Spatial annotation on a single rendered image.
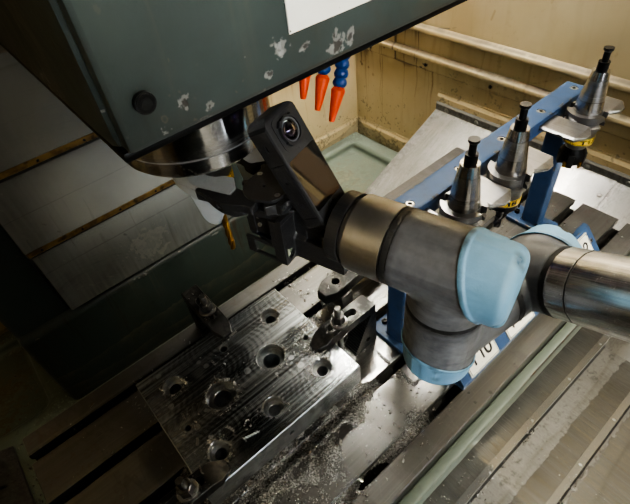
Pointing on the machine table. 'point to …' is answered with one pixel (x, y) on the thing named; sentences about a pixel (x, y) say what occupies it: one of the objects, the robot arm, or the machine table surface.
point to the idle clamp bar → (338, 288)
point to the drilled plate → (203, 374)
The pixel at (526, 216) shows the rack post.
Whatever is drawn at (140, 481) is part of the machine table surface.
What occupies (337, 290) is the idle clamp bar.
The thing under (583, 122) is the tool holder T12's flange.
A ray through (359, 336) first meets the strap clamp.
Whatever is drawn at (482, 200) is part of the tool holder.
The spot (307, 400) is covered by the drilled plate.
